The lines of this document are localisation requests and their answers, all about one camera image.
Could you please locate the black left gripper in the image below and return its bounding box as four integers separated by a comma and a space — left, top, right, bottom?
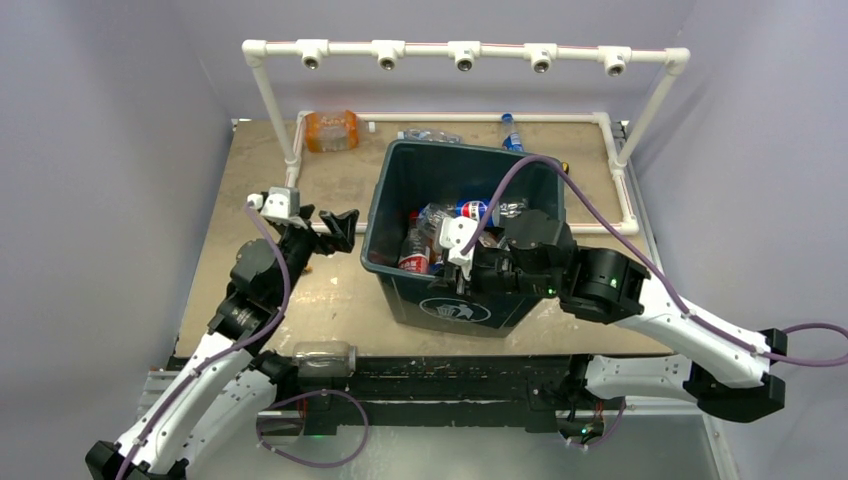
274, 203, 357, 304

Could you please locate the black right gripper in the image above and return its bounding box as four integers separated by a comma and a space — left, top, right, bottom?
429, 244, 561, 304

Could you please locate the clear Pepsi bottle blue cap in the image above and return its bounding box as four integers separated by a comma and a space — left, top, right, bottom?
453, 197, 528, 227

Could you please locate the clear bottle red cap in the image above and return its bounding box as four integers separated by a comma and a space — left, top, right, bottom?
397, 212, 433, 274

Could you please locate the dark green plastic bin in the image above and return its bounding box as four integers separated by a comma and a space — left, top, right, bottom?
361, 140, 568, 337

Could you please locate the clear bottle white cap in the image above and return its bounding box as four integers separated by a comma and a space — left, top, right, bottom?
416, 203, 456, 249

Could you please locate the clear crushed bottle back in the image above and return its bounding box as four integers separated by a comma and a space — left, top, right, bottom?
397, 128, 463, 144

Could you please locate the clear crushed bottle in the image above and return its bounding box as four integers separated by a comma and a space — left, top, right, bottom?
292, 340, 358, 378
397, 128, 463, 144

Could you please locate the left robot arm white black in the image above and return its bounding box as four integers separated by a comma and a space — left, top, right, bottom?
85, 204, 359, 479

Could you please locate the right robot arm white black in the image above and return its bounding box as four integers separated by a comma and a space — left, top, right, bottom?
417, 210, 788, 423

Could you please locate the orange label bottle far corner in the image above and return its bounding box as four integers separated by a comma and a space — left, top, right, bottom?
304, 110, 376, 153

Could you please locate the Pepsi bottle back right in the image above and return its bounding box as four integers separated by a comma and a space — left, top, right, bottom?
501, 113, 524, 152

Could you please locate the clear crushed bottle front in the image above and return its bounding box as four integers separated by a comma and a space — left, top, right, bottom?
292, 340, 358, 378

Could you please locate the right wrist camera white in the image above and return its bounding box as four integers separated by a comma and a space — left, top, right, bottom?
437, 216, 479, 295

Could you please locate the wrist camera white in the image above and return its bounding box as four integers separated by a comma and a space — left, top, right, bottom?
437, 216, 479, 295
246, 187, 305, 228

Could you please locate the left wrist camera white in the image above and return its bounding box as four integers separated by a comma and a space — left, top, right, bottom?
246, 187, 305, 228

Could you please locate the black table front rail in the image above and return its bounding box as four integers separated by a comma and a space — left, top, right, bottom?
249, 353, 624, 435

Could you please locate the white PVC pipe frame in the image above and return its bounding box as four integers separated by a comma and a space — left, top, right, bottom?
241, 39, 691, 236

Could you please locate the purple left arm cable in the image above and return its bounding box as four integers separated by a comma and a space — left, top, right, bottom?
112, 201, 294, 480

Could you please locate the purple cable loop below table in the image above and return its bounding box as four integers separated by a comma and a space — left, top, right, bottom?
255, 389, 371, 470

